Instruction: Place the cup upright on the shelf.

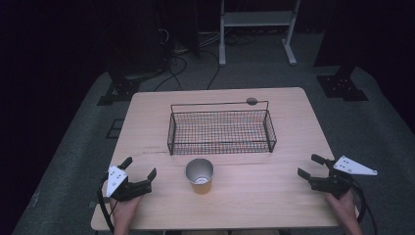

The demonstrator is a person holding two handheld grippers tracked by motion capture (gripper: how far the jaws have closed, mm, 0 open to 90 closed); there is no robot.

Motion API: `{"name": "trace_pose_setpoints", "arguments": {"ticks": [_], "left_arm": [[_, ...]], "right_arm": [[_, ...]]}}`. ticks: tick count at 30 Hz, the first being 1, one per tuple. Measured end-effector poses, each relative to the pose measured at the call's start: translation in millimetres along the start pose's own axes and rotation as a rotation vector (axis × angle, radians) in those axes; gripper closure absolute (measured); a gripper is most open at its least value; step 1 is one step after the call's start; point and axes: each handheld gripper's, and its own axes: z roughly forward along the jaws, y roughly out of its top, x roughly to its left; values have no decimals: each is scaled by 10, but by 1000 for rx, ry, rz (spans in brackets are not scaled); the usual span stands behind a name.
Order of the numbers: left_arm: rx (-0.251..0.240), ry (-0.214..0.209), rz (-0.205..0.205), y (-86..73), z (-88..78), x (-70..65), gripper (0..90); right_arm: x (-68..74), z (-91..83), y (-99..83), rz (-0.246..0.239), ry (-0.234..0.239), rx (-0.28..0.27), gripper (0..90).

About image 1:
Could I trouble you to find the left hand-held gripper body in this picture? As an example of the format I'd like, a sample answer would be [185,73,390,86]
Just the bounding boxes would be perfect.
[105,164,154,203]

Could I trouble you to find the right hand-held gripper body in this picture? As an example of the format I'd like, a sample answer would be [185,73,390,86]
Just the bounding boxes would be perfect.
[308,155,379,200]

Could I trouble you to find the person's right hand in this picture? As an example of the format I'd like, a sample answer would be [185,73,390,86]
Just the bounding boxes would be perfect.
[325,189,359,227]

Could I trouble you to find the person's left hand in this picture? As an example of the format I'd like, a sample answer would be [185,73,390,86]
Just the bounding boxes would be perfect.
[110,195,143,230]

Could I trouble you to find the orange cup with silver inside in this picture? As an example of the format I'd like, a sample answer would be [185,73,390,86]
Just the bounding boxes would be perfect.
[184,158,215,196]

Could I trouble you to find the black stand base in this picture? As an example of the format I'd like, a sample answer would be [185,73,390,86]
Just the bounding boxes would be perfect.
[315,65,370,103]
[96,70,155,107]

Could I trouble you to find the white metal stand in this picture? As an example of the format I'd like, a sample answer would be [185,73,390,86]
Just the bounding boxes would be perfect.
[218,0,301,68]

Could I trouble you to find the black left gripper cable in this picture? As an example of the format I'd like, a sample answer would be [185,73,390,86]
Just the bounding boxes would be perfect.
[96,175,115,235]

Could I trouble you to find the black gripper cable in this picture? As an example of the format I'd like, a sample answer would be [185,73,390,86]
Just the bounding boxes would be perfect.
[349,180,380,235]
[96,175,115,235]

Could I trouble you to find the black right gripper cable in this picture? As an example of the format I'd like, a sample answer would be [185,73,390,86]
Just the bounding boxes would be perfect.
[349,180,380,235]

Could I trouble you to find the black wire basket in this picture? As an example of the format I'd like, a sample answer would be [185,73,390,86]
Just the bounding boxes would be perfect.
[166,100,278,157]

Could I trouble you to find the black floor cable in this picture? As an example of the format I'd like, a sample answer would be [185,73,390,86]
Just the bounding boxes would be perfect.
[199,48,222,91]
[152,54,189,93]

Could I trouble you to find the white floor cables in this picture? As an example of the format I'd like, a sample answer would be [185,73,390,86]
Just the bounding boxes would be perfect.
[172,29,226,55]

